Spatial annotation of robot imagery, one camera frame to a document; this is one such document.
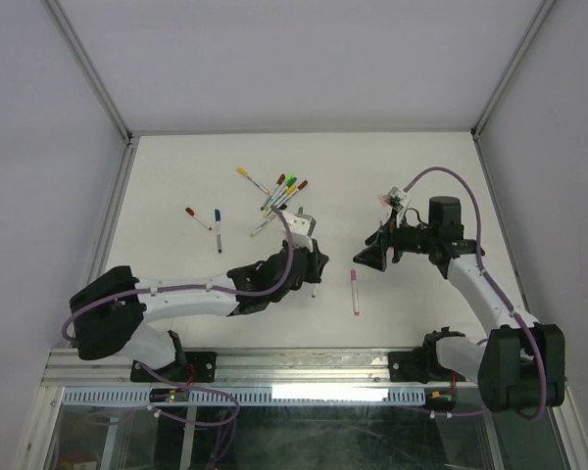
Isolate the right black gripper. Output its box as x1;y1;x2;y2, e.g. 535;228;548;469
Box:
352;208;436;271

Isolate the purple capped marker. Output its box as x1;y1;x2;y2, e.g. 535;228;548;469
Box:
350;268;361;316

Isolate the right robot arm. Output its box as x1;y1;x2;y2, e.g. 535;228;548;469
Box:
353;189;565;419

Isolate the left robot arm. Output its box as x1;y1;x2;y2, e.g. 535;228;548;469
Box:
65;240;329;381

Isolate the blue capped pen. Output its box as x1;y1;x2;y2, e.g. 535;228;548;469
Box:
215;209;222;254

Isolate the red capped pen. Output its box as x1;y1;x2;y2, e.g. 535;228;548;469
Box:
185;207;213;231

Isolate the dark red capped marker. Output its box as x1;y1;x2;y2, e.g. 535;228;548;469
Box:
275;180;308;208

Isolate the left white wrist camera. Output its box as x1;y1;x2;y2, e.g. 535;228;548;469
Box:
282;211;317;251

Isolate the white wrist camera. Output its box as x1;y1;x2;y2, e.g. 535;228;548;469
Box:
282;211;317;251
382;187;412;218

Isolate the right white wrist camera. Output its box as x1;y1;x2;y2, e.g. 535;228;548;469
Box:
382;187;412;218

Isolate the aluminium front rail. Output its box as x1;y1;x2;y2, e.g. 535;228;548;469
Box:
42;345;567;393

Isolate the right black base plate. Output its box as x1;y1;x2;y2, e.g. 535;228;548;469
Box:
388;347;484;384

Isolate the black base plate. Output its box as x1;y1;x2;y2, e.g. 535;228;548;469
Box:
129;351;218;384
388;347;484;384

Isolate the slotted grey cable duct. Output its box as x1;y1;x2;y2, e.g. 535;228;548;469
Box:
63;385;426;407

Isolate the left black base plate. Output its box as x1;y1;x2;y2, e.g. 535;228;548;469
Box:
129;351;218;384

